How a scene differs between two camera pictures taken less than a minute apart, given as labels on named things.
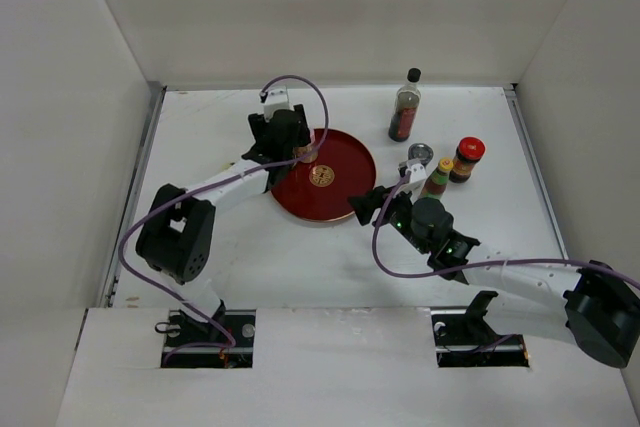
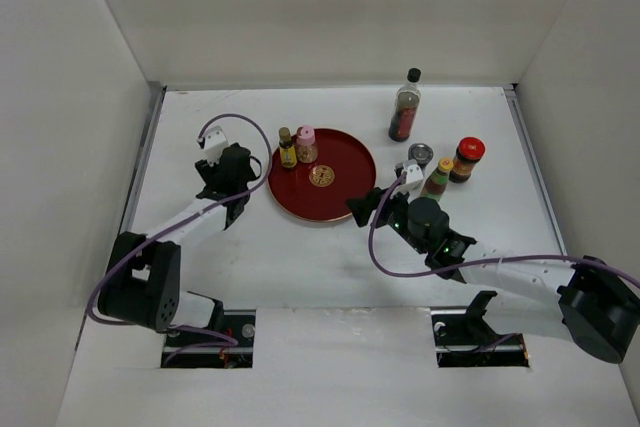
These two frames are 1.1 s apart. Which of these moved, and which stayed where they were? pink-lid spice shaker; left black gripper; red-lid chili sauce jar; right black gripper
Moved: left black gripper
Stayed: red-lid chili sauce jar; right black gripper; pink-lid spice shaker
